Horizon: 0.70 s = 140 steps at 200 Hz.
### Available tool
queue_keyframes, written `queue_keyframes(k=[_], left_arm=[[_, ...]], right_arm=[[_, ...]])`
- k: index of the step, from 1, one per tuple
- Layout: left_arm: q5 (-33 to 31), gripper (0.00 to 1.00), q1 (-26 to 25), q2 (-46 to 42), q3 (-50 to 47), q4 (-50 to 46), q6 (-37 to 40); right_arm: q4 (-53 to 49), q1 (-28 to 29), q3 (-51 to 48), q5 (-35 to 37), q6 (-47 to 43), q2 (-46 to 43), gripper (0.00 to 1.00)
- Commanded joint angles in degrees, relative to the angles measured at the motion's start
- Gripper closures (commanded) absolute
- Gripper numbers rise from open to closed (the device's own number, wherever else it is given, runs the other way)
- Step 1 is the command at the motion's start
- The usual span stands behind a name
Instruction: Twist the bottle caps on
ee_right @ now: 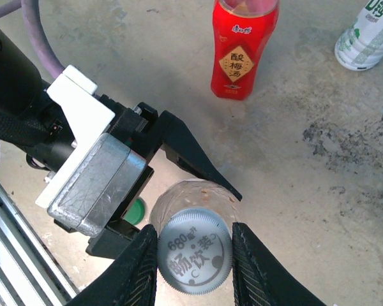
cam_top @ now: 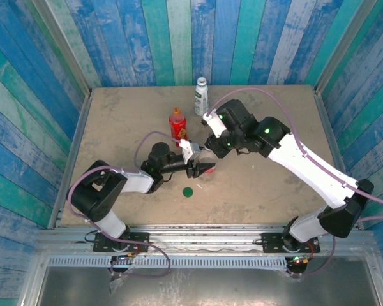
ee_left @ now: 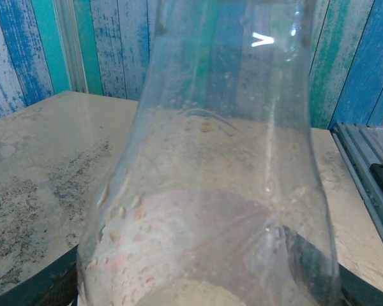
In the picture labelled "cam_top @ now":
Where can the red label tea bottle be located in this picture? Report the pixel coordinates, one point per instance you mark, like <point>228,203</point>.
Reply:
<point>177,127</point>

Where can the clear red label bottle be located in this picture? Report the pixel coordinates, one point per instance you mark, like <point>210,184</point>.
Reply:
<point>207,158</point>

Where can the green bottle cap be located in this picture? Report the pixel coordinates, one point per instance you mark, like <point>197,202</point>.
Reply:
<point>187,192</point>

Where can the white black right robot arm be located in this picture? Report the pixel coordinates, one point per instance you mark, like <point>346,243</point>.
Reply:
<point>312,172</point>

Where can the shiny metal panel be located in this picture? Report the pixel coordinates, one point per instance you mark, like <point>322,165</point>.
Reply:
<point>210,287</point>

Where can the aluminium front rail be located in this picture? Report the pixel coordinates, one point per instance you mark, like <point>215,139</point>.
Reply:
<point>204,239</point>

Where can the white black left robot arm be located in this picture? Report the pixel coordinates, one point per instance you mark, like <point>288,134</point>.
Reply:
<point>115,223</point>

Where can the orange bottle cap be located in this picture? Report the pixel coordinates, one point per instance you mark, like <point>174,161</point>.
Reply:
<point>176,111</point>

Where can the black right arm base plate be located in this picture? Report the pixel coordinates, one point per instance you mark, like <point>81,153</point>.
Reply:
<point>271,243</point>

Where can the aluminium table side rail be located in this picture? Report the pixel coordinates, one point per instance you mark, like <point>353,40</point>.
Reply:
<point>71,153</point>
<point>332,137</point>

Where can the black round foot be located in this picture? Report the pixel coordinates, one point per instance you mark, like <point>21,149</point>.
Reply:
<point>298,270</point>

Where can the small circuit board with LEDs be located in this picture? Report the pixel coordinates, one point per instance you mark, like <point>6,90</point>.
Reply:
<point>298,259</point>
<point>124,257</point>

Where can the clear plastic piece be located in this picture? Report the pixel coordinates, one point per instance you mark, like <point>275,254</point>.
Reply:
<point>116,282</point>

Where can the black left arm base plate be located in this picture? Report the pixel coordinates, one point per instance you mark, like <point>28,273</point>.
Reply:
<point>140,243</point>

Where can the aluminium corner post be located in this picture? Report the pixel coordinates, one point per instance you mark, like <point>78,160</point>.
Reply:
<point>346,44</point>
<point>63,44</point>

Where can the white green label bottle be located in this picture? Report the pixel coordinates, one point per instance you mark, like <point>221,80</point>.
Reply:
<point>201,95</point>

